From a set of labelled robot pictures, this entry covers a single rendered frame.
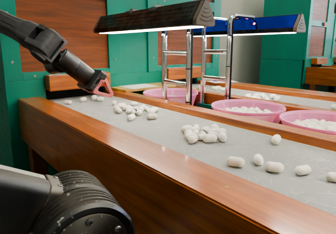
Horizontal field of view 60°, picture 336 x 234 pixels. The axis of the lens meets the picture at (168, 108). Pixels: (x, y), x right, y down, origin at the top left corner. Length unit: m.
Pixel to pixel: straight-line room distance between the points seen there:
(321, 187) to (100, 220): 0.38
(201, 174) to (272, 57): 3.27
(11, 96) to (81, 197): 1.04
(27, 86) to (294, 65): 2.89
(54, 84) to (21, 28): 0.53
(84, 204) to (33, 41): 0.56
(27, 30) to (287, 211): 0.74
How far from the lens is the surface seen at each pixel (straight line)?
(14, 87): 1.40
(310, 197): 0.55
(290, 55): 3.63
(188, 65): 1.12
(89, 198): 0.40
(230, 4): 3.80
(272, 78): 3.74
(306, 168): 0.62
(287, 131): 0.83
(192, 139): 0.74
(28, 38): 0.87
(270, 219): 0.42
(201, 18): 0.85
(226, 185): 0.49
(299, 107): 1.18
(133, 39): 1.64
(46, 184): 0.43
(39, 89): 1.43
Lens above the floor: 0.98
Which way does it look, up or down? 12 degrees down
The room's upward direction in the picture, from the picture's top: straight up
